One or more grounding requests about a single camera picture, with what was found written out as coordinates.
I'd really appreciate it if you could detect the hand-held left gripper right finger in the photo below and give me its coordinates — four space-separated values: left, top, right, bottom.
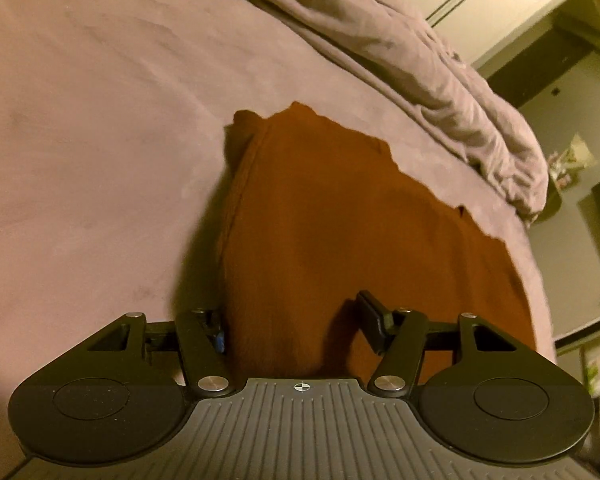
356 290 522 401

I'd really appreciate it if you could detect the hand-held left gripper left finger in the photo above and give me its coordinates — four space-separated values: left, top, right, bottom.
87 307 235 400

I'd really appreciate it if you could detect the brown buttoned cardigan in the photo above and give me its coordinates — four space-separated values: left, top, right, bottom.
222 101 539 380

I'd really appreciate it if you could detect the pink-grey bed sheet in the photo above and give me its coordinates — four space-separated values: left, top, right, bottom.
0 0 557 411

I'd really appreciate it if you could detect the crumpled pink-grey duvet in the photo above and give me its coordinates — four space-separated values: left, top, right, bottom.
180 0 552 223

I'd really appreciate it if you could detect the pale side stand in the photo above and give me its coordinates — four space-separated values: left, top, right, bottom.
546 132 600 211

